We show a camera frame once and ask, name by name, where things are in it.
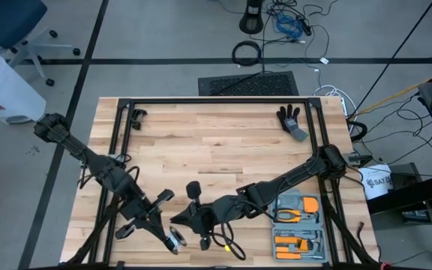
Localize white cable bundle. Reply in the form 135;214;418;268
312;84;359;128

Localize black round stand base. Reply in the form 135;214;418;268
238;0;265;35

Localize black grey work glove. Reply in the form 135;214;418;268
275;103;310;143

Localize black box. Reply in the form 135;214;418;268
389;162;432;226

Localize short orange black tool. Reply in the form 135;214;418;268
275;244;310;254

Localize thick black looped cable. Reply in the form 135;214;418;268
346;119;369;143

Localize small black clamp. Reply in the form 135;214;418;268
130;108;148;131

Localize black aluminium table frame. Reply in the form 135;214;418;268
60;96;380;270

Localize yellow floor cable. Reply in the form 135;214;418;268
356;64;432;116

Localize blue tangled cable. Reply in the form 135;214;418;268
274;13;305;39

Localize black floor grate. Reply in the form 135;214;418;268
197;70;300;98

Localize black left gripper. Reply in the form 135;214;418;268
114;189;176;253

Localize white plastic bin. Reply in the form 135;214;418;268
0;40;47;125

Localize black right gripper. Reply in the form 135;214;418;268
169;180;224;251

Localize blue office chair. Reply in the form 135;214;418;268
0;0;82;87

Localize grey plastic tool case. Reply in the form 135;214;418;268
269;193;329;263

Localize orange handled pliers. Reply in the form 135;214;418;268
271;207;302;225

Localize black coiled cable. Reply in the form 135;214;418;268
231;40;263;68

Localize black side desk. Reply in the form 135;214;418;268
365;80;432;260

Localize black diagonal support pole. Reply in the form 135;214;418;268
349;0;432;119

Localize black power strip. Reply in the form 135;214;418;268
298;15;314;38

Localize orange handled screwdriver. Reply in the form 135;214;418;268
275;252;302;261
274;235;303;245

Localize black plastic cord spool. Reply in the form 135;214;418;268
163;226;188;257

